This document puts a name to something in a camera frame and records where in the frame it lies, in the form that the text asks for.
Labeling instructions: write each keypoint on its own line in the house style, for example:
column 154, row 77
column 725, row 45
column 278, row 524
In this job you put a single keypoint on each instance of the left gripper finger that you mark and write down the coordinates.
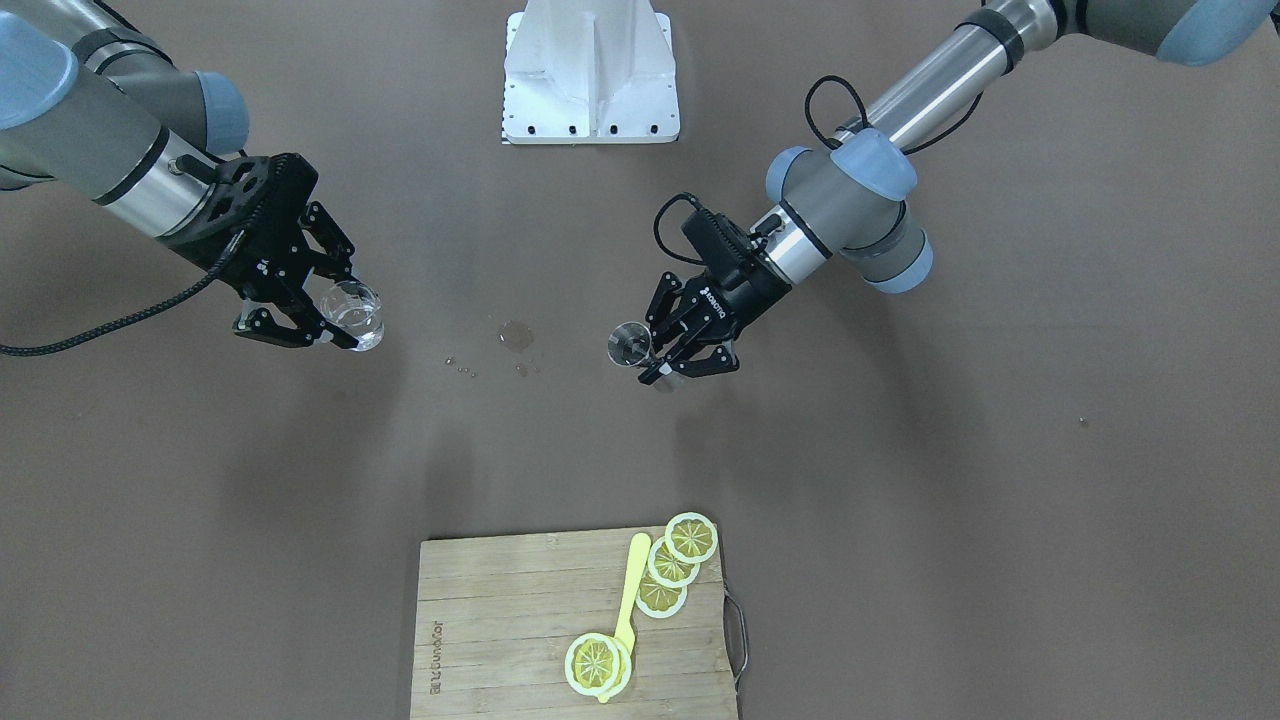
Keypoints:
column 713, row 360
column 678, row 310

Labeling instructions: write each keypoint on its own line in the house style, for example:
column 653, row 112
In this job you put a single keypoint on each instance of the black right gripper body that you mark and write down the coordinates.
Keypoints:
column 222, row 253

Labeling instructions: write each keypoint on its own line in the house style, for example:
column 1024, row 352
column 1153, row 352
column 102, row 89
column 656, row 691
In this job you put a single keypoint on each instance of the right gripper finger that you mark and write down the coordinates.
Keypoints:
column 323, row 248
column 288, row 325

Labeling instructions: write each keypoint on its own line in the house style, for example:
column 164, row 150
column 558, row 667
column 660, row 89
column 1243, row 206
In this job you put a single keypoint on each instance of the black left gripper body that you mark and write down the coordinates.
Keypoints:
column 748, row 287

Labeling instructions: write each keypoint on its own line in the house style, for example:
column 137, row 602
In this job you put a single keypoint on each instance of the steel measuring jigger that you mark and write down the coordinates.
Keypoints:
column 631, row 345

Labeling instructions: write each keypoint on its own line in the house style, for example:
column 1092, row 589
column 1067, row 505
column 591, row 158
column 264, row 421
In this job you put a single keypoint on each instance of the clear glass shaker cup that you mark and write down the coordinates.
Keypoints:
column 356, row 308

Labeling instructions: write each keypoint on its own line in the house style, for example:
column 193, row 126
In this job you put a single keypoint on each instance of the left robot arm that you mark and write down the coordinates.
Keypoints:
column 848, row 199

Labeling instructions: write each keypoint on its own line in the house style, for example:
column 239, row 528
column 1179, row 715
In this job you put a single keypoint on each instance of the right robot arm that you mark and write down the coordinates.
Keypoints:
column 91, row 102

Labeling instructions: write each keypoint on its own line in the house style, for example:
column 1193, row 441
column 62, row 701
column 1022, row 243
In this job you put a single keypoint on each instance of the lemon slice middle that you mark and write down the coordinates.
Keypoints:
column 664, row 567

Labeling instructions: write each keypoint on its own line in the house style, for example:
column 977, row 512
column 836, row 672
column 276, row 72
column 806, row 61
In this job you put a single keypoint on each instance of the lemon slice on spoon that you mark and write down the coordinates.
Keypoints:
column 593, row 665

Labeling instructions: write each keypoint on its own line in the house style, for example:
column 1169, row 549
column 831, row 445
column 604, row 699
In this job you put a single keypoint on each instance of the wooden cutting board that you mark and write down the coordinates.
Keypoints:
column 496, row 615

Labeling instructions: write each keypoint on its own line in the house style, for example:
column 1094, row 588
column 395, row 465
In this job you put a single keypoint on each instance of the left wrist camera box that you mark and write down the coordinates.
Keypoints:
column 725, row 251

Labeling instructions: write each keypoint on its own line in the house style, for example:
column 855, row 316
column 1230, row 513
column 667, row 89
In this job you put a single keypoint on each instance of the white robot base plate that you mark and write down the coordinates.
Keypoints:
column 589, row 72

